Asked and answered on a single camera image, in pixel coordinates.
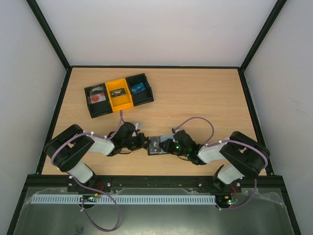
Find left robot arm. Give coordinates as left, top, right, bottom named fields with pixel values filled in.
left=44, top=122, right=151, bottom=184

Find grey vip card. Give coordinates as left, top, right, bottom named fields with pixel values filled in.
left=149, top=136, right=161, bottom=155

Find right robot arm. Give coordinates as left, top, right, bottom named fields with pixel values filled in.
left=149, top=130, right=270, bottom=192

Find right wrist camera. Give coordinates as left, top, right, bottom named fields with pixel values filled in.
left=172, top=126, right=180, bottom=134

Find red white card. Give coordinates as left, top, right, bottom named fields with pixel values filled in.
left=89, top=86, right=107, bottom=104

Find dark picture card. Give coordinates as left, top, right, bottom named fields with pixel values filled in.
left=110, top=88, right=126, bottom=98

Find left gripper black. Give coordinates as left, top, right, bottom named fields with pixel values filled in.
left=122, top=133, right=151, bottom=151

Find black card holder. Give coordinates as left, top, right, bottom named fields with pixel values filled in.
left=148, top=135, right=174, bottom=156

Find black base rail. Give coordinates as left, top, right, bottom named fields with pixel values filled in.
left=25, top=174, right=286, bottom=196

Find light blue cable duct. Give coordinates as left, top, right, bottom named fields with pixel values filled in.
left=30, top=194, right=216, bottom=205

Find yellow bin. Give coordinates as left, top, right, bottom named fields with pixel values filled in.
left=105, top=78, right=134, bottom=112

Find black bin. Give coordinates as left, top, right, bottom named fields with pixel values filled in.
left=126, top=73, right=154, bottom=106
left=84, top=83, right=113, bottom=118

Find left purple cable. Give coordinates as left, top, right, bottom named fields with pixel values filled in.
left=50, top=110, right=127, bottom=231

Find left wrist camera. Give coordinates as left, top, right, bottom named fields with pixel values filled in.
left=132, top=122, right=142, bottom=137

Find blue card in bin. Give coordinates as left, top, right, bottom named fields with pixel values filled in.
left=131, top=83, right=146, bottom=94

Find black cage frame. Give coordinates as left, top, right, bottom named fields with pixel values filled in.
left=6, top=0, right=313, bottom=235

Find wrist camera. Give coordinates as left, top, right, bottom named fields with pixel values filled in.
left=132, top=122, right=142, bottom=137
left=172, top=126, right=180, bottom=134

